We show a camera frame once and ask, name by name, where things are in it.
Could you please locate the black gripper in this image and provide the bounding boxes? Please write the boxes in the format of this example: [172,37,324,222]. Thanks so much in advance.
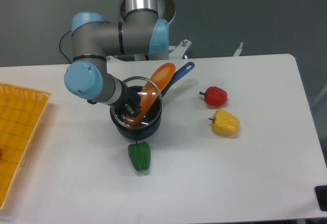
[119,86,142,117]

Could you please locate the glass pot lid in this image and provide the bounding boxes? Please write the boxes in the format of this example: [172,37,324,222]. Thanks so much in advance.
[110,76,162,131]

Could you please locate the black corner object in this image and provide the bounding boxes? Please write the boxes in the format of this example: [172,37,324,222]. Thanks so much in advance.
[314,185,327,212]

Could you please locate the black cable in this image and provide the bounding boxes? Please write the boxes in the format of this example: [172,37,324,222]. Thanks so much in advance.
[59,29,74,64]

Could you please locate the yellow plastic basket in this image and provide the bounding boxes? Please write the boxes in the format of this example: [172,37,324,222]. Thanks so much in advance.
[1,83,51,210]

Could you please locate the red bell pepper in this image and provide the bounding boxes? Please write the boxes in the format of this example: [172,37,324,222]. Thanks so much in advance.
[199,86,228,107]

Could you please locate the green bell pepper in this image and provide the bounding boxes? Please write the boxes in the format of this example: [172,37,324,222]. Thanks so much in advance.
[128,142,151,171]

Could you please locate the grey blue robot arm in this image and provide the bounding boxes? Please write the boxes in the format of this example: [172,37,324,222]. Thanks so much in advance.
[64,0,169,107]

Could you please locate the yellow bell pepper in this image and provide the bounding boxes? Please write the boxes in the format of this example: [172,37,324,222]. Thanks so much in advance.
[209,109,240,135]

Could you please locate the orange bread loaf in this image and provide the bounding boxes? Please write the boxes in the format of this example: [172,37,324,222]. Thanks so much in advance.
[124,63,176,127]

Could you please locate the dark blue saucepan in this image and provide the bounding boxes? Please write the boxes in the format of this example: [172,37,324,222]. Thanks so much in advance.
[116,62,195,141]

